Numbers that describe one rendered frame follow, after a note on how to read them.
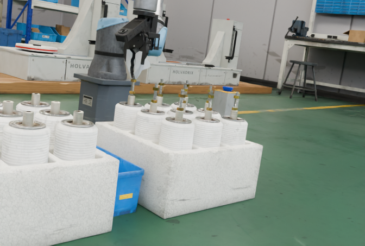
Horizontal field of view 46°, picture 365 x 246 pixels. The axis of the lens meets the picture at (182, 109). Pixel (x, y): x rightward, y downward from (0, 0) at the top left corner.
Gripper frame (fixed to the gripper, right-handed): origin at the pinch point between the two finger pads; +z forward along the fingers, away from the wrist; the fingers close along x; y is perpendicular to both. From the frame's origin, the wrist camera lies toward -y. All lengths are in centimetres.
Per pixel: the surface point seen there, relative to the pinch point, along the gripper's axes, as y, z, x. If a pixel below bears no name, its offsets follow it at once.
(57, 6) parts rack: 294, -38, 400
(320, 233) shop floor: 14, 35, -63
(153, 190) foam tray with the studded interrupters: -13.0, 28.6, -23.2
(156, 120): -5.2, 11.4, -15.4
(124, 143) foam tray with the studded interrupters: -9.2, 19.7, -7.7
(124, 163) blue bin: -13.8, 23.7, -12.6
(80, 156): -37.8, 16.0, -19.9
